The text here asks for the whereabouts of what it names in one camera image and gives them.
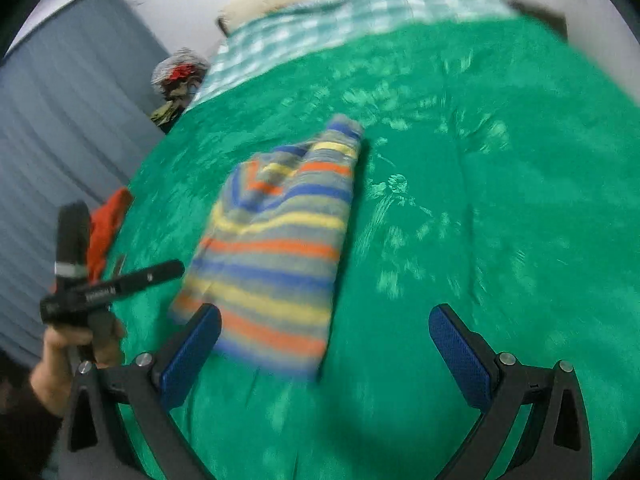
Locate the olive green cloth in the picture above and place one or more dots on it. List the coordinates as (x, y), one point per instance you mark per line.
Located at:
(165, 114)

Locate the grey curtain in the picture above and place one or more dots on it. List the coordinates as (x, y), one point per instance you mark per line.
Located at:
(50, 135)

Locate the pile of clothes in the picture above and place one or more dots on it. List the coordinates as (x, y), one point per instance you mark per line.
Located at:
(177, 72)

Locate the green floral bedspread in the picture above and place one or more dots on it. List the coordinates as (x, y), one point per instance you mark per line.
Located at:
(475, 210)

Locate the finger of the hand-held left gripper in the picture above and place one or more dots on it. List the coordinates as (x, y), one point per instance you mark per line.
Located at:
(150, 276)

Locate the striped knit sweater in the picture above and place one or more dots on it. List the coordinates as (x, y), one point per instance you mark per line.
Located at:
(280, 260)

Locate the person's left forearm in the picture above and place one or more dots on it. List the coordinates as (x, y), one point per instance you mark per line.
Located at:
(20, 435)

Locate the green checked bed sheet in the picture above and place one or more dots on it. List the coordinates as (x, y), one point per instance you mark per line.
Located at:
(325, 25)

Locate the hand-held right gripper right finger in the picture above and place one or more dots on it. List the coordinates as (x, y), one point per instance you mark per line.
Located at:
(457, 355)

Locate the orange fleece garment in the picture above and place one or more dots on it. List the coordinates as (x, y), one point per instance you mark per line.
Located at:
(107, 225)

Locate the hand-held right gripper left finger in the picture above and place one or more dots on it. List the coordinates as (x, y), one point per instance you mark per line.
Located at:
(192, 355)

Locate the person's left hand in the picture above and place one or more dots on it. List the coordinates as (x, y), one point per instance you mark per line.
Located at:
(50, 375)

